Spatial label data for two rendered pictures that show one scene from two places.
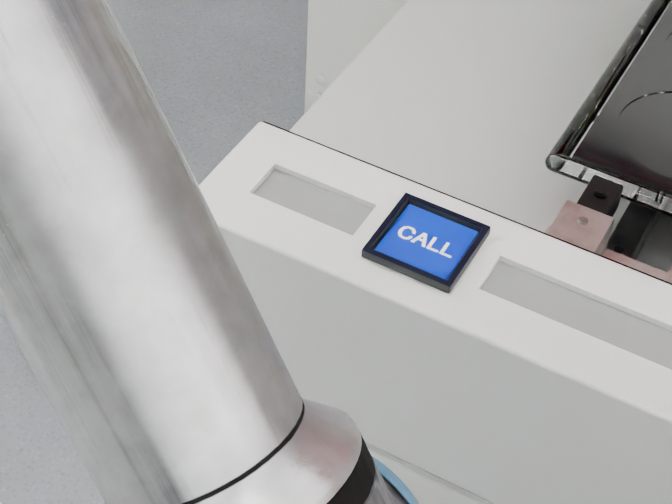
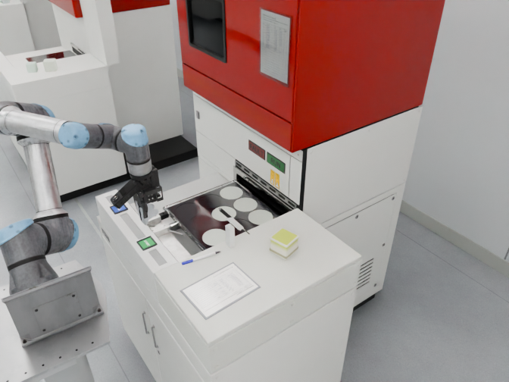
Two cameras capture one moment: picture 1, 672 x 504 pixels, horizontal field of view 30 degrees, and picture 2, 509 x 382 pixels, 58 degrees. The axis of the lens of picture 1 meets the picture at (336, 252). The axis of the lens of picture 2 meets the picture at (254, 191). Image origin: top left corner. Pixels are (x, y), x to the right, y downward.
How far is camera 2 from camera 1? 1.44 m
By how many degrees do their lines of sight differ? 24
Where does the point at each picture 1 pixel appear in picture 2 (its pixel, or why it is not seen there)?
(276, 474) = (48, 211)
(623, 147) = (176, 208)
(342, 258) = (107, 207)
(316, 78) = not seen: hidden behind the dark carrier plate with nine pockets
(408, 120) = (166, 201)
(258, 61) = not seen: hidden behind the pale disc
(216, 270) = (49, 189)
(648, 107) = (187, 204)
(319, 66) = not seen: hidden behind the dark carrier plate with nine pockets
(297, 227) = (106, 202)
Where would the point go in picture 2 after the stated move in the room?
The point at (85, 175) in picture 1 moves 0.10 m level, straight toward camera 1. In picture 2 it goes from (37, 176) to (19, 192)
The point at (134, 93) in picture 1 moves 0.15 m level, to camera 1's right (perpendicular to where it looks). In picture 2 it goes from (46, 170) to (78, 180)
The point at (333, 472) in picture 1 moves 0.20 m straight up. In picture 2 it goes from (54, 213) to (38, 163)
